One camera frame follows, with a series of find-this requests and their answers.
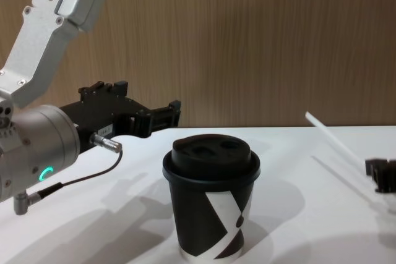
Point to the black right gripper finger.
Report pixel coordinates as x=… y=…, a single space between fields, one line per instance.
x=385 y=174

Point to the black plastic cup lid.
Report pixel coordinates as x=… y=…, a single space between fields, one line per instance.
x=213 y=155

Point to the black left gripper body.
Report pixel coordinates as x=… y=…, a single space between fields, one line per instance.
x=102 y=112

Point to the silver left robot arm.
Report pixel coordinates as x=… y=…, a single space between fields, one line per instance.
x=40 y=44

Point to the white drinking straw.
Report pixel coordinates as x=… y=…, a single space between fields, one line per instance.
x=334 y=140

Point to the black paper cup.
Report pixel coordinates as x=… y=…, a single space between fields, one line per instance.
x=198 y=214

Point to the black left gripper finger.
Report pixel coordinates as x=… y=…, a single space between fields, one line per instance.
x=157 y=118
x=122 y=88

